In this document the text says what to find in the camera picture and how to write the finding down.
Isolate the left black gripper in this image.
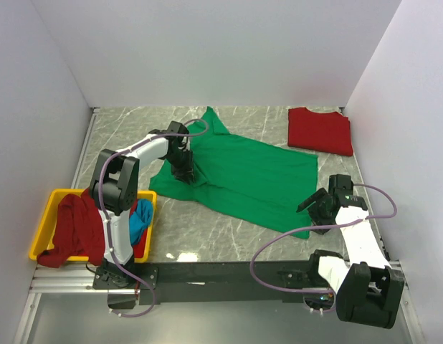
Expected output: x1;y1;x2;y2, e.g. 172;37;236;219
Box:
166;148;196;184

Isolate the green t shirt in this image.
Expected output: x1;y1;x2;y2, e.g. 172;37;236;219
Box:
149;107;318;233

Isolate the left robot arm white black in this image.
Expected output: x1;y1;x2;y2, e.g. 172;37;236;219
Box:
89;133;194;288

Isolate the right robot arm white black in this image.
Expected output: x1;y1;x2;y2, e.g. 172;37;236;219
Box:
297;188;404;329

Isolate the folded red t shirt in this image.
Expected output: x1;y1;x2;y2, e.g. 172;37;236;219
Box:
287;107;353;156

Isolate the blue t shirt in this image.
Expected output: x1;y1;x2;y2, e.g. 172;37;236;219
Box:
129;199;154;247

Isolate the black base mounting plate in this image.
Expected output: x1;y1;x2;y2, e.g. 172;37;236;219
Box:
93;259;336;310

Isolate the crumpled red t shirt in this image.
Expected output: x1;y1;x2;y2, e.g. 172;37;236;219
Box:
37;190;138;269

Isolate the yellow plastic bin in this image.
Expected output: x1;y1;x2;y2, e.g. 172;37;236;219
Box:
29;188;158;264

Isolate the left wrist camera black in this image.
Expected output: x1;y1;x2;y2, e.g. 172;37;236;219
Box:
166;121;189;135

